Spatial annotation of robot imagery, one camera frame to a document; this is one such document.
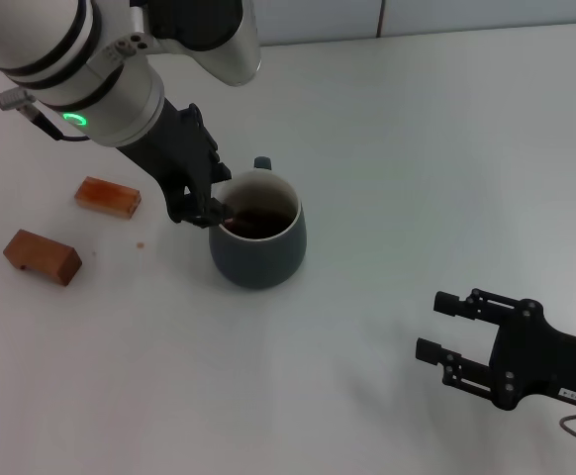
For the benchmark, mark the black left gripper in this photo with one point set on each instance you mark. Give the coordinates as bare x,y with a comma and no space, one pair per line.
169,148

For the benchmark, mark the flat wooden spoon rest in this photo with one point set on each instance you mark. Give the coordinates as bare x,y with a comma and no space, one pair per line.
107,198

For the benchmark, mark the notched wooden block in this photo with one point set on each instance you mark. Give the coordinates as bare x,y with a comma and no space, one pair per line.
45,255

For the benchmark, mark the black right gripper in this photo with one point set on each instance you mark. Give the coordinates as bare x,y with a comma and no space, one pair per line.
540,356

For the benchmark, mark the dark grey ceramic cup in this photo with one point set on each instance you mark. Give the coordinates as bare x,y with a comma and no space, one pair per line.
258,262

